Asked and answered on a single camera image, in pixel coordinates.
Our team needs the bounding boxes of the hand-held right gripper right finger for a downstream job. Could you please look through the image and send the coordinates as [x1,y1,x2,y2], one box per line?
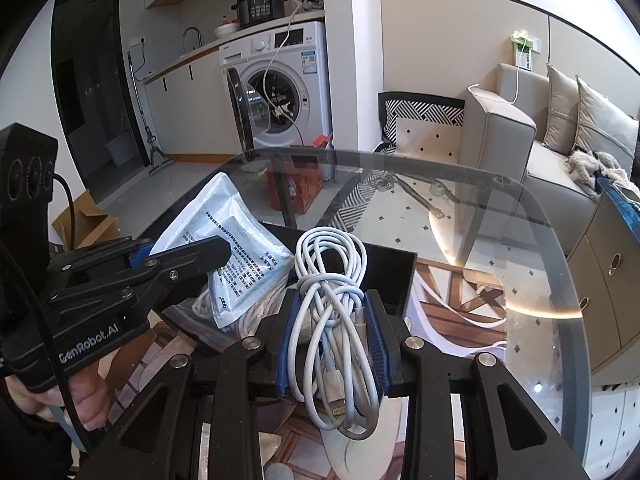
[363,289,594,480]

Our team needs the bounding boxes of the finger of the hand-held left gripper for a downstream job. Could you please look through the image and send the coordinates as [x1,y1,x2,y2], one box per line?
[42,234,232,322]
[47,237,154,287]

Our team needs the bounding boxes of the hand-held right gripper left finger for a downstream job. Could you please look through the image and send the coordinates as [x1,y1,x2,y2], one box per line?
[82,289,303,480]

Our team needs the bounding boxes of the white printed packet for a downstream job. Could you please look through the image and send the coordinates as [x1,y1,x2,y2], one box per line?
[206,199,297,332]
[149,172,261,257]

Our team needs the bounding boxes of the white charging cable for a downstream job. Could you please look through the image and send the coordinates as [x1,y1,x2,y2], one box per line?
[294,226,385,443]

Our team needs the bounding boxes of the black cardboard box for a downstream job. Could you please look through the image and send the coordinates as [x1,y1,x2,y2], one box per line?
[162,224,419,358]

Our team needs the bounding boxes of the clear zip bag white masks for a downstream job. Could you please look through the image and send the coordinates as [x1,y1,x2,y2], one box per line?
[167,285,287,357]

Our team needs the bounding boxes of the person's left hand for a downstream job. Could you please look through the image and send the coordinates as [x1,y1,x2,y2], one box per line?
[4,355,109,432]

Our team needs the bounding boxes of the brown cardboard box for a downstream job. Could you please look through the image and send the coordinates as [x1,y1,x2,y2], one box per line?
[52,190,122,252]

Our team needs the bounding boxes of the printed table mat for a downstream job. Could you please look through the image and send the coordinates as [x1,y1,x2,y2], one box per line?
[112,255,512,480]

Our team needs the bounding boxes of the white plastic bin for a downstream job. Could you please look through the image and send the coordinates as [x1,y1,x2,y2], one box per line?
[104,132,137,167]

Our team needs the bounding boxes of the dark glass door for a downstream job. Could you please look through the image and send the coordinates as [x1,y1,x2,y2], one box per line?
[50,0,152,188]

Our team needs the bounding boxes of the flat mop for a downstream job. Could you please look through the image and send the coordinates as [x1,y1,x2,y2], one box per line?
[127,50,174,177]

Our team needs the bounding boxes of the red box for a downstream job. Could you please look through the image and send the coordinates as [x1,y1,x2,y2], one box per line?
[266,132,335,214]

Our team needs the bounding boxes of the white kitchen counter cabinets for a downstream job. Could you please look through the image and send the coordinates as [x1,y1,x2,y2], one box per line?
[145,35,232,157]

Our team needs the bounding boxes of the white washing machine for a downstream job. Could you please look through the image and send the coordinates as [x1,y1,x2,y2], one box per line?
[218,20,334,152]

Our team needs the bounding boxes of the kitchen faucet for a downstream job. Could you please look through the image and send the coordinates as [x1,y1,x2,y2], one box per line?
[182,27,204,57]

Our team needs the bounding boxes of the beige sofa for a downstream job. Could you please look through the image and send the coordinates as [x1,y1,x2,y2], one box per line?
[456,62,640,242]

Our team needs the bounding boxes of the beige side cabinet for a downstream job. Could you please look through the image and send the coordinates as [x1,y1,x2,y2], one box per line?
[564,185,640,377]

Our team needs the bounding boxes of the black pressure cooker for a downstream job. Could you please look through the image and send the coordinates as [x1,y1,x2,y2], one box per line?
[231,0,287,29]

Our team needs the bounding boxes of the grey fluffy cloth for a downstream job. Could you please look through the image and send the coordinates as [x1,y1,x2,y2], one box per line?
[566,148,627,197]

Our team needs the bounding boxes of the blue tray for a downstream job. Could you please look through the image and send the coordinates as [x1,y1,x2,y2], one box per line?
[599,179,640,207]

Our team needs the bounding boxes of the beige cushion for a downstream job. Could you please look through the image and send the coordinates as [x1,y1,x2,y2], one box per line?
[542,62,582,157]

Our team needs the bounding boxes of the grey cushion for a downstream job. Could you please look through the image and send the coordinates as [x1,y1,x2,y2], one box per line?
[569,74,640,167]

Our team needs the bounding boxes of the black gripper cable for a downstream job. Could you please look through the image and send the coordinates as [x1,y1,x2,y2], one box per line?
[0,172,98,458]

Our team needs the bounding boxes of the white hanging power cable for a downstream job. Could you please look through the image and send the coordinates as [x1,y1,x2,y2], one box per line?
[261,0,307,122]

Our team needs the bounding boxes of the wall socket with charger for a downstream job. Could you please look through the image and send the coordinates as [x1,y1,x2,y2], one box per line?
[509,29,542,72]

